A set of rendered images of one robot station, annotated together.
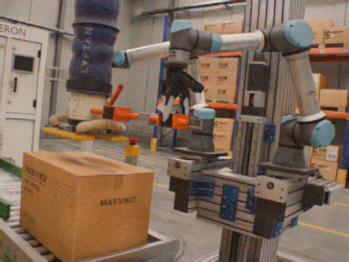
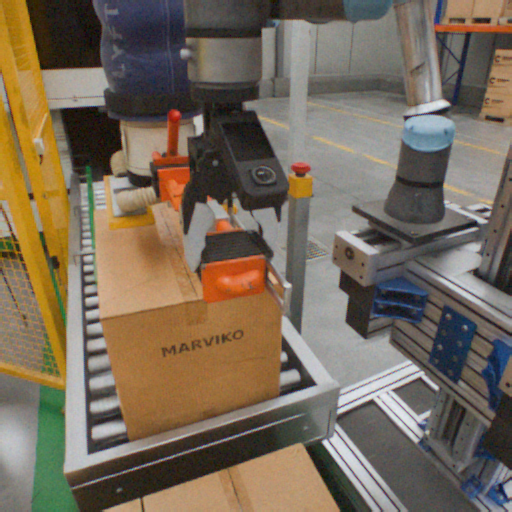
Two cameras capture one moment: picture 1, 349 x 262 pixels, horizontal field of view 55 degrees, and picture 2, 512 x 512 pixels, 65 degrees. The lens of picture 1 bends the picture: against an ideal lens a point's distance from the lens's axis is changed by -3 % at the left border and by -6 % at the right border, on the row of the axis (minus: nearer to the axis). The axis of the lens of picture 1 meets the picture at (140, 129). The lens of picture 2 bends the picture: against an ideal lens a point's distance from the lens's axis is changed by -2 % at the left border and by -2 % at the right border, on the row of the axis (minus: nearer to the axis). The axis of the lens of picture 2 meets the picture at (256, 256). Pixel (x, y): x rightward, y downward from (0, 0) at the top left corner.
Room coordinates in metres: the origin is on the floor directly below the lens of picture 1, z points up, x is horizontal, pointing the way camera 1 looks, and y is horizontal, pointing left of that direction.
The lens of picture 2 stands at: (0.82, -0.30, 1.45)
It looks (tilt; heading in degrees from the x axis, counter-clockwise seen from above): 29 degrees down; 20
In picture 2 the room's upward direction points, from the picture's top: straight up
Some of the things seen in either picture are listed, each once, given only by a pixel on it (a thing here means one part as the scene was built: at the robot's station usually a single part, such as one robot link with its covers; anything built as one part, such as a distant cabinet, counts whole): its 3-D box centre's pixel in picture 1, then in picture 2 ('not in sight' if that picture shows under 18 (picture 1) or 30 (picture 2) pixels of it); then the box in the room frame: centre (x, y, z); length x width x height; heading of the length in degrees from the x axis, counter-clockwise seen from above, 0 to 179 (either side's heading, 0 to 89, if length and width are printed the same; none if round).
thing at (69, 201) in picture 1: (80, 200); (179, 300); (1.68, 0.26, 0.75); 0.60 x 0.40 x 0.40; 40
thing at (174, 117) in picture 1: (172, 120); (224, 263); (1.22, -0.11, 1.20); 0.08 x 0.07 x 0.05; 40
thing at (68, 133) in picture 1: (67, 130); (125, 191); (1.62, 0.34, 1.10); 0.34 x 0.10 x 0.05; 40
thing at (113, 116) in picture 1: (116, 113); (178, 177); (1.49, 0.11, 1.20); 0.10 x 0.08 x 0.06; 130
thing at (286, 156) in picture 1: (290, 154); not in sight; (1.55, -0.70, 1.09); 0.15 x 0.15 x 0.10
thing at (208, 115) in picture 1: (203, 119); (425, 147); (1.89, -0.34, 1.20); 0.13 x 0.12 x 0.14; 176
